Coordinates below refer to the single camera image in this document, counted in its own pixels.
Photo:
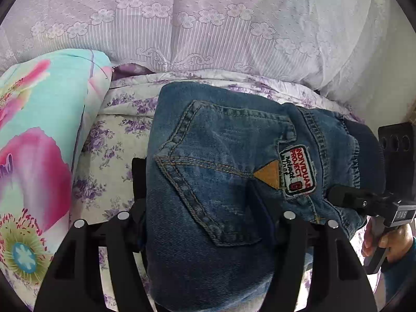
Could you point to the teal right sleeve forearm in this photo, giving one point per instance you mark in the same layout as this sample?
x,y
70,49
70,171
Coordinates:
x,y
399,278

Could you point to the lavender embroidered pillow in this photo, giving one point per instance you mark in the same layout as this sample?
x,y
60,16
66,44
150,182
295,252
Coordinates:
x,y
316,43

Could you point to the folded floral turquoise blanket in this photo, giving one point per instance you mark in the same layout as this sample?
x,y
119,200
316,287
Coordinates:
x,y
48,106

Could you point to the purple floral bedspread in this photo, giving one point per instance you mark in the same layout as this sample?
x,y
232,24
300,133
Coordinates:
x,y
103,183

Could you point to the folded black pants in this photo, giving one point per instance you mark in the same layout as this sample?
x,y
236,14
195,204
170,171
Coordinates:
x,y
138,209

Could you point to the person's right hand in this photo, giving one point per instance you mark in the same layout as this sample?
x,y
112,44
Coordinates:
x,y
397,242

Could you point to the blue denim jeans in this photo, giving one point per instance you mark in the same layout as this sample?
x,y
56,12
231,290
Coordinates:
x,y
207,144

